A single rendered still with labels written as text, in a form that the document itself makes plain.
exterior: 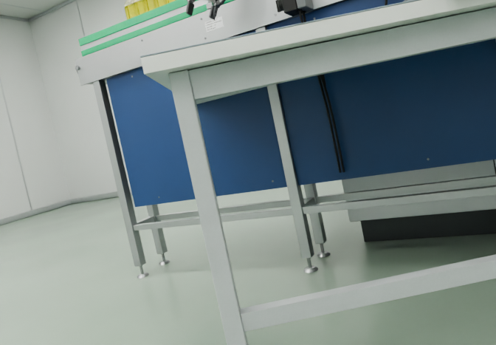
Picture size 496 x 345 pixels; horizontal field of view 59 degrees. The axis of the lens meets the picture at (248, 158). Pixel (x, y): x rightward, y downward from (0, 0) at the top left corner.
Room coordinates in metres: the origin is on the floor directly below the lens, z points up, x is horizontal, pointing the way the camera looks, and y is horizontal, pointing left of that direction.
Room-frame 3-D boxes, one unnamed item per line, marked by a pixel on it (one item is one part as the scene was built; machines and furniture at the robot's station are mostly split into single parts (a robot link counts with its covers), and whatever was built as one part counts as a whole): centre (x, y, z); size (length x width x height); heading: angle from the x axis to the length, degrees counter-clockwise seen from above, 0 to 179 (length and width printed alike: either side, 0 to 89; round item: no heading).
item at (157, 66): (1.61, -0.62, 0.73); 1.58 x 1.52 x 0.04; 91
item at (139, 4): (2.03, 0.33, 1.19); 0.06 x 0.06 x 0.28; 62
